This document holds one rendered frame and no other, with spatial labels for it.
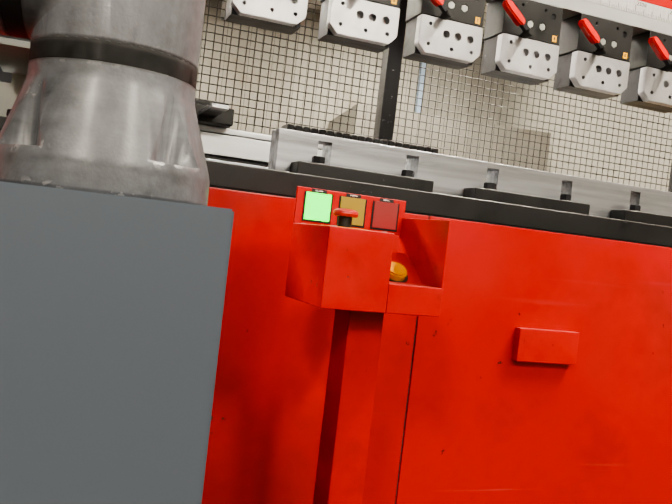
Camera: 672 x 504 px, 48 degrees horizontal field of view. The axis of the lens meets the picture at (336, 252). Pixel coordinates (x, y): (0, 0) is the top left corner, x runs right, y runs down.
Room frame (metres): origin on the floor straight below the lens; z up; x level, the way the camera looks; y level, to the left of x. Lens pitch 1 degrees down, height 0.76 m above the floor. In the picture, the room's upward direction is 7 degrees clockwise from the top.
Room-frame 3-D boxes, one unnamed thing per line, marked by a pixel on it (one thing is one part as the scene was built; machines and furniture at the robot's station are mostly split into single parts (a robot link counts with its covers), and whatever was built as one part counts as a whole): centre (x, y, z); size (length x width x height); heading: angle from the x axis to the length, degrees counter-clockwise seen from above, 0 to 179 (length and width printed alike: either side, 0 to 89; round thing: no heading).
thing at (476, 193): (1.69, -0.41, 0.89); 0.30 x 0.05 x 0.03; 110
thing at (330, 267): (1.20, -0.05, 0.75); 0.20 x 0.16 x 0.18; 113
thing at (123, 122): (0.55, 0.17, 0.82); 0.15 x 0.15 x 0.10
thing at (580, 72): (1.80, -0.55, 1.26); 0.15 x 0.09 x 0.17; 110
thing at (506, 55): (1.74, -0.37, 1.26); 0.15 x 0.09 x 0.17; 110
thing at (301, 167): (1.56, -0.04, 0.89); 0.30 x 0.05 x 0.03; 110
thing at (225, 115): (1.65, 0.31, 1.01); 0.26 x 0.12 x 0.05; 20
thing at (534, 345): (1.60, -0.47, 0.58); 0.15 x 0.02 x 0.07; 110
